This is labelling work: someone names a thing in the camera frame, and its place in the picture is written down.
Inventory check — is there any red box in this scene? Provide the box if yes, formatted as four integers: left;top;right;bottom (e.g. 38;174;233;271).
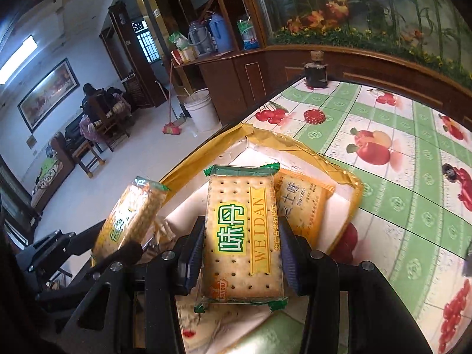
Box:
171;46;197;65

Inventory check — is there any grey kettle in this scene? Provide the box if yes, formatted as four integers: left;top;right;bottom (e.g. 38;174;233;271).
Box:
187;21;215;56

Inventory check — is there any white foam box yellow tape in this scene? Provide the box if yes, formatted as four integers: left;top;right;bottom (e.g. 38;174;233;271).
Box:
158;123;365;354

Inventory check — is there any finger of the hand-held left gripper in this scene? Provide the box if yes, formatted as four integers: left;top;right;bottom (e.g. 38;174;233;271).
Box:
92;241;144;271

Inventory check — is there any ceiling tube light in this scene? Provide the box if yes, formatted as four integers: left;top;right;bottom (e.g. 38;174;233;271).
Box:
0;35;38;85

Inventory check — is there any fruit print tablecloth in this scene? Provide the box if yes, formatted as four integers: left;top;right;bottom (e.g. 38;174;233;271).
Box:
177;77;472;354

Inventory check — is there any blue green plastic bag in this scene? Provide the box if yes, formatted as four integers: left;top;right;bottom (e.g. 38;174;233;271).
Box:
237;15;260;51

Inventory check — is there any large orange cracker packet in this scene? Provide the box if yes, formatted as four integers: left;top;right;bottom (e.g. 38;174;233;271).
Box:
276;169;337;248

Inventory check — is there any blue thermos jug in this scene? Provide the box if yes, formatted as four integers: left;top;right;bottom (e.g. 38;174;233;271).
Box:
209;12;234;53

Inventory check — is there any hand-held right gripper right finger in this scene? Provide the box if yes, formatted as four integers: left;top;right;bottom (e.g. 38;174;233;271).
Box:
277;217;432;354

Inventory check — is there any large aquarium with plants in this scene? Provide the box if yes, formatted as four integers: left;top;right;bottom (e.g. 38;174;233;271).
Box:
246;0;472;90

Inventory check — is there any barred window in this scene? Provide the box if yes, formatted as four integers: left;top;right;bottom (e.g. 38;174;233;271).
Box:
131;19;163;65

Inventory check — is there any green edged cracker packet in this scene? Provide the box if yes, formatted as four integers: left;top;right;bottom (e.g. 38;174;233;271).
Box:
91;176;169;263
194;162;289;313

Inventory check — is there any framed wall picture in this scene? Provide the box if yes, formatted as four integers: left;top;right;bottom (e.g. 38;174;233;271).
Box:
17;58;81;133

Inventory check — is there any white bucket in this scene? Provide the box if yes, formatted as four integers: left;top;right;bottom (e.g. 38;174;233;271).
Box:
183;88;222;132

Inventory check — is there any wooden sofa bench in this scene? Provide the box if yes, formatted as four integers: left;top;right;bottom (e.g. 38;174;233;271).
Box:
29;131;76;214

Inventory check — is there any wooden chair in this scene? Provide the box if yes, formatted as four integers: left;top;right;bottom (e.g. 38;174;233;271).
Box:
87;94;132;153

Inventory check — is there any dark ink bottle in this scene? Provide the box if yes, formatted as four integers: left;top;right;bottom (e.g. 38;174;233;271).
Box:
303;50;330;89

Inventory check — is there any wooden cabinet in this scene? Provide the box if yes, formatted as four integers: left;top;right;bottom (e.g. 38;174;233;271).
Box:
172;48;307;128

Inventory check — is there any red broom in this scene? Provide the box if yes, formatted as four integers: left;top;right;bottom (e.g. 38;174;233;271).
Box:
162;61;187;136

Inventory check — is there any green white bag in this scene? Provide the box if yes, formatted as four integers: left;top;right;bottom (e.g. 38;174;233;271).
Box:
168;31;189;51

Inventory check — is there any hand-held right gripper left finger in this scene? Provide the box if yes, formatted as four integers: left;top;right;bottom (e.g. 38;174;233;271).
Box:
59;217;206;354

